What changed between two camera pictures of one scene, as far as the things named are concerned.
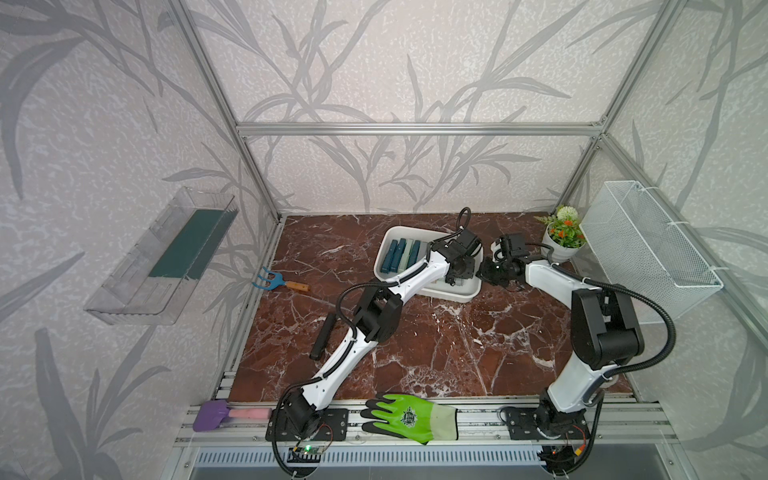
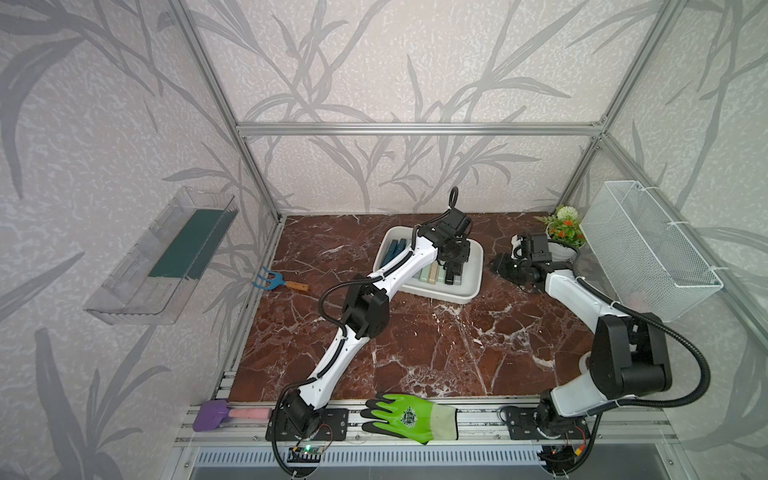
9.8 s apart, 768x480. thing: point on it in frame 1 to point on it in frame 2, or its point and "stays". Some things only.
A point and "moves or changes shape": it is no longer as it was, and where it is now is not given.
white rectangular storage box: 439,288 stays
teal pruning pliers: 389,256 stays
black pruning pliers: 320,342 moves or changes shape
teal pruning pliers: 398,254 stays
